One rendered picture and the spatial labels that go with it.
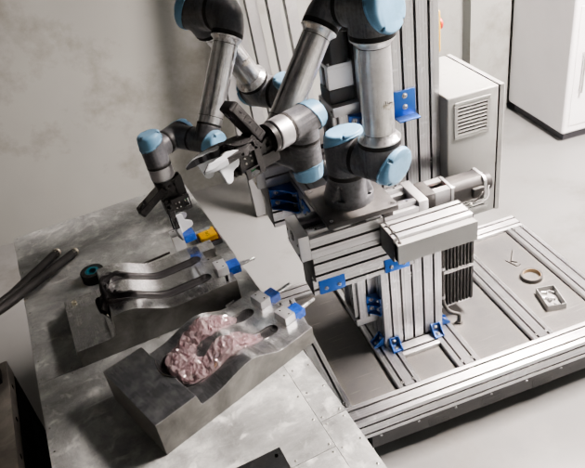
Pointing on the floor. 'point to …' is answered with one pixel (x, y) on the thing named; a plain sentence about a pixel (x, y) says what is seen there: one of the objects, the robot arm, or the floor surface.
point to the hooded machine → (559, 64)
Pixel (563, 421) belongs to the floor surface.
